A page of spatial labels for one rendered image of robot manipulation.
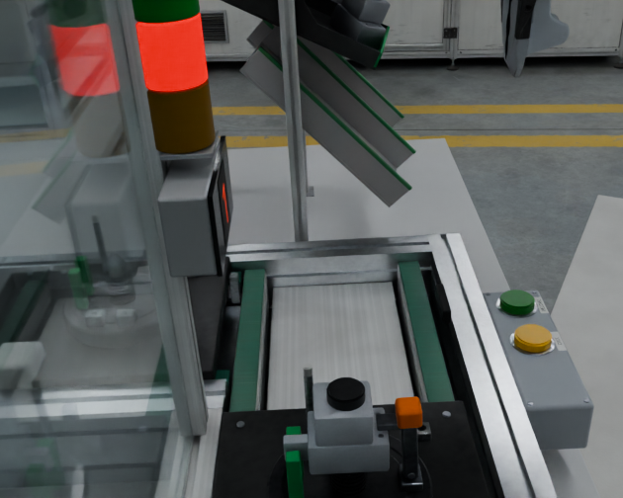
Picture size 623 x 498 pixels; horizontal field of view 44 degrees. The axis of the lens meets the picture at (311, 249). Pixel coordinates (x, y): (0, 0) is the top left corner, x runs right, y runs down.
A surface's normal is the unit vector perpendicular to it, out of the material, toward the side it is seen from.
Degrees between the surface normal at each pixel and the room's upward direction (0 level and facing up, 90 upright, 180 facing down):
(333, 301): 0
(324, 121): 90
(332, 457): 90
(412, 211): 0
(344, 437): 90
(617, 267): 0
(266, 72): 90
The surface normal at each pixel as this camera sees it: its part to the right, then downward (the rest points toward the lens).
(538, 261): -0.05, -0.86
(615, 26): -0.11, 0.51
